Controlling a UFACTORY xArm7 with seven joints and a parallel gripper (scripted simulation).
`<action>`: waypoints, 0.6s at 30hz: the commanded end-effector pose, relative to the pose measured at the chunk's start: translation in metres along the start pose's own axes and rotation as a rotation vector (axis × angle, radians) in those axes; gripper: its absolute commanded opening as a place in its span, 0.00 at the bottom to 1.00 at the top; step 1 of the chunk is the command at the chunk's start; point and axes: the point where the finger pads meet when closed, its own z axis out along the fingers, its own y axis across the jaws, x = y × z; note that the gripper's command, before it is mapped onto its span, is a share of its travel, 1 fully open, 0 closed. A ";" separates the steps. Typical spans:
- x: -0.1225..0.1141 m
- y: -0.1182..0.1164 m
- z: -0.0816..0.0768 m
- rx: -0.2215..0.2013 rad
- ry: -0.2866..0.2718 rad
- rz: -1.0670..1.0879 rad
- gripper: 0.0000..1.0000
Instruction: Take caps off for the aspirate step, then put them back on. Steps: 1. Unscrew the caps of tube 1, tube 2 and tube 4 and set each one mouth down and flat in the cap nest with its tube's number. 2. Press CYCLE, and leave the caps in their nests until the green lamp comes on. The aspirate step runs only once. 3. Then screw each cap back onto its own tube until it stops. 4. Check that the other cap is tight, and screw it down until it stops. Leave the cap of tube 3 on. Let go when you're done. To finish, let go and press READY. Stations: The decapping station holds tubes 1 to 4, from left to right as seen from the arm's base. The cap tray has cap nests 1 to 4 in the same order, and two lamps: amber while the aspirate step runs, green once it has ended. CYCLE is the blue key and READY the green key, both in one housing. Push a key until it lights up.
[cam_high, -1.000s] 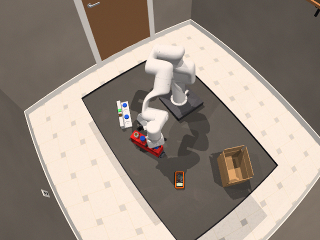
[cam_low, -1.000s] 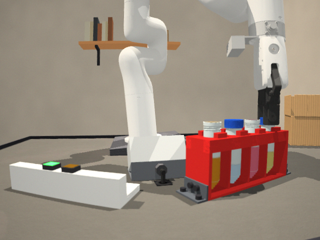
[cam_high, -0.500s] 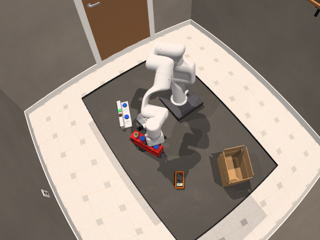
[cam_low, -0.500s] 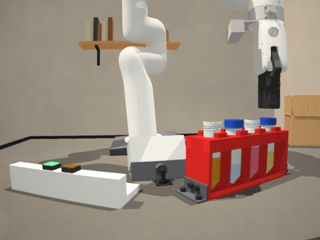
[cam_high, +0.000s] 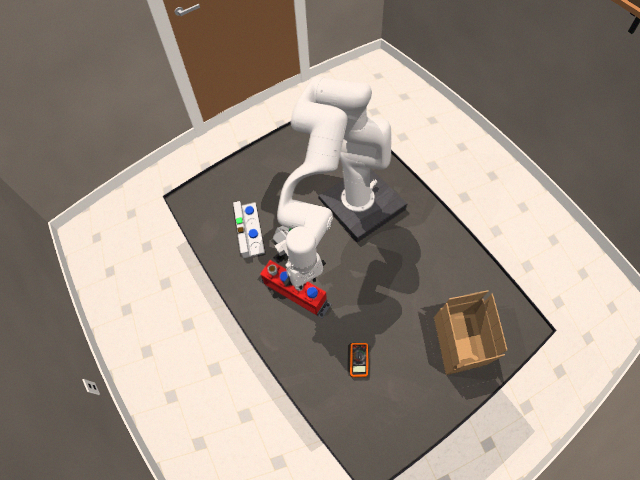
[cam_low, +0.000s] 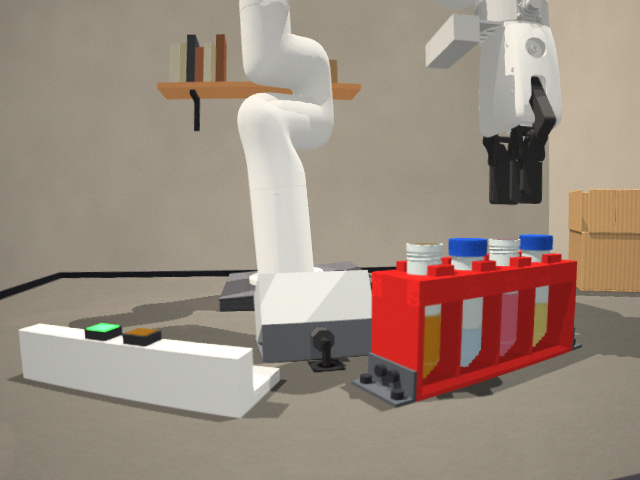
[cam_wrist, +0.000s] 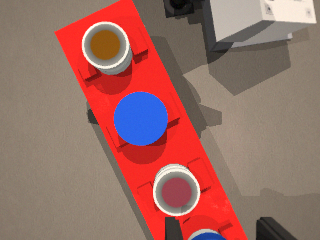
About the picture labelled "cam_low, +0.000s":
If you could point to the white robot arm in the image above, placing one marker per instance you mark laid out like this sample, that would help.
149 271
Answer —
273 125

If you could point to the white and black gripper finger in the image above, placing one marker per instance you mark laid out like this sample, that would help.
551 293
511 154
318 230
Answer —
526 172
499 168

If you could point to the dark grey bolted mounting bracket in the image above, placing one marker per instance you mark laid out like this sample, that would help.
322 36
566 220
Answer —
381 388

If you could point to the brown cardboard box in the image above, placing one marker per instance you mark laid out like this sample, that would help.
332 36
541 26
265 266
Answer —
607 246

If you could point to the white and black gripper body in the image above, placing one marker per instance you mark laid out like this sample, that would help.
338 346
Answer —
510 56

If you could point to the red tube rack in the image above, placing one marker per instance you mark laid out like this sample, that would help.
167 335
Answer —
398 317

